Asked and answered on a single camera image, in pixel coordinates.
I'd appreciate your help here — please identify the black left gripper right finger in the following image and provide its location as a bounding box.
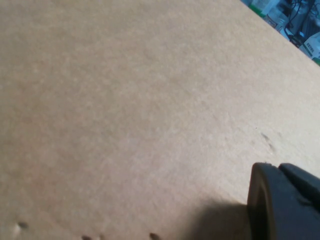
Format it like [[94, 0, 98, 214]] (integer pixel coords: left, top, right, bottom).
[[278, 162, 320, 210]]

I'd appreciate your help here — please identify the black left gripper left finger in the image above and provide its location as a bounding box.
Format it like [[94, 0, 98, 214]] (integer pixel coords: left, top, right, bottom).
[[246, 162, 320, 240]]

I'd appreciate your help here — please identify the white printed carton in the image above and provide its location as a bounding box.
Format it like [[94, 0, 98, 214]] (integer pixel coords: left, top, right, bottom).
[[299, 33, 320, 60]]

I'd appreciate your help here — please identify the black cable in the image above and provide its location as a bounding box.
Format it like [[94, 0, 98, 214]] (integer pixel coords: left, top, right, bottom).
[[284, 0, 305, 42]]

